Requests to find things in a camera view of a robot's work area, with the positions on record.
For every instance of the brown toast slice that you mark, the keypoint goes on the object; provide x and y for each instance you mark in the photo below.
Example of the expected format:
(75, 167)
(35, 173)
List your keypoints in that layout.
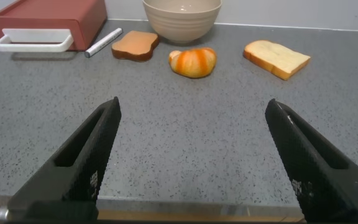
(135, 45)

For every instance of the beige ribbed bowl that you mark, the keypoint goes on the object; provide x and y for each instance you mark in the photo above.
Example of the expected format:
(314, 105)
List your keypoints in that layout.
(182, 28)

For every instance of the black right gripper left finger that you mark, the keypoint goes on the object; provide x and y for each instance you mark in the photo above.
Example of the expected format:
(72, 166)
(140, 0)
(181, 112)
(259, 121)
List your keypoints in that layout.
(73, 174)

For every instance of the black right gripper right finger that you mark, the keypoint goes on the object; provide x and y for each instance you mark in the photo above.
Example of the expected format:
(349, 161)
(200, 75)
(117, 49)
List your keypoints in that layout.
(322, 180)

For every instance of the white marker pen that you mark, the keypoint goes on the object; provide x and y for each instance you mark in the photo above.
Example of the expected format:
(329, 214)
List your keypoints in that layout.
(104, 42)

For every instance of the white bread slice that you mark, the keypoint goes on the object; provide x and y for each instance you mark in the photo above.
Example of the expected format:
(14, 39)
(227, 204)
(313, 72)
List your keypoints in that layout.
(275, 57)

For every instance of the red drawer casing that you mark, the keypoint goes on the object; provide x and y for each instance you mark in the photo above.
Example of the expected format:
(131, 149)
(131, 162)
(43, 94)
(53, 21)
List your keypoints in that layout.
(57, 9)

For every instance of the orange striped bread roll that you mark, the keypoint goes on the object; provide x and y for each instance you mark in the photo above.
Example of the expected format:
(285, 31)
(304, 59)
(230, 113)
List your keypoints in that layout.
(193, 63)

